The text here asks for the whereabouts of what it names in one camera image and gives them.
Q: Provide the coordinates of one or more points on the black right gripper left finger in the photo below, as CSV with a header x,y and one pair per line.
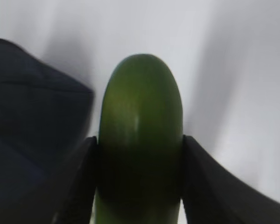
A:
x,y
77,207

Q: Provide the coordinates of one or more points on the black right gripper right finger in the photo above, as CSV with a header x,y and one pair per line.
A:
x,y
212,195

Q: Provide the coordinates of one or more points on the green cucumber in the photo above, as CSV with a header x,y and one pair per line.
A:
x,y
139,145

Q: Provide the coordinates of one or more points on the navy blue lunch bag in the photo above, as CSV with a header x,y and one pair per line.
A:
x,y
44,118

